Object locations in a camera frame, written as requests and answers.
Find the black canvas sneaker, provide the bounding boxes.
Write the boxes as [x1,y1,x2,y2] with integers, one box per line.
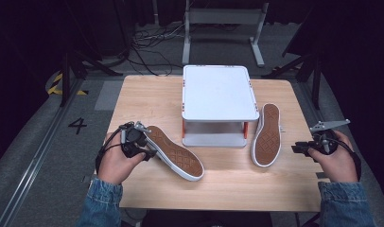
[143,125,205,183]
[251,102,287,168]

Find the yellow and black floor tape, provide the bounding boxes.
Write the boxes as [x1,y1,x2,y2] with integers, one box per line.
[46,73,89,96]

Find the grey metal stand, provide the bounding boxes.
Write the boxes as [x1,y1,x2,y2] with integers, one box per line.
[181,0,271,68]

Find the white shoe rack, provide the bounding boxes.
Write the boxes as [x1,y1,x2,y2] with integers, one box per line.
[180,64,261,148]

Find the black stand legs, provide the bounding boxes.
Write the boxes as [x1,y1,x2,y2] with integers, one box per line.
[260,50,324,112]
[59,46,124,108]

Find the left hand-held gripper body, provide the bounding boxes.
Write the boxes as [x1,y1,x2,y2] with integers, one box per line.
[118,121,152,159]

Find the metal floor rail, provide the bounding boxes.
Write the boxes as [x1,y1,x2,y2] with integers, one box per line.
[0,79,84,227]

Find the person's left hand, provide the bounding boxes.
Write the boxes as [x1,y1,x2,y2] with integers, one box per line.
[96,131,147,186]

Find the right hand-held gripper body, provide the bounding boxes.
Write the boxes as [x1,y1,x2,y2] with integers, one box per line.
[309,118,352,155]

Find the person's right hand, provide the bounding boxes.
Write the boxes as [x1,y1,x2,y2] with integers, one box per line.
[307,130,360,183]

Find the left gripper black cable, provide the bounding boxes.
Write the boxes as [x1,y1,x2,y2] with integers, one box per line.
[95,122,135,175]

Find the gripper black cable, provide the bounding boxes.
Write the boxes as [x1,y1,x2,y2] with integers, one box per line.
[95,122,135,175]
[330,135,363,183]

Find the tangle of black floor cables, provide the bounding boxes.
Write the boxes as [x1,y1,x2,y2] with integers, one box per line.
[125,22,186,78]

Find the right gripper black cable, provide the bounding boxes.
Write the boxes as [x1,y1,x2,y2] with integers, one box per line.
[330,135,363,183]

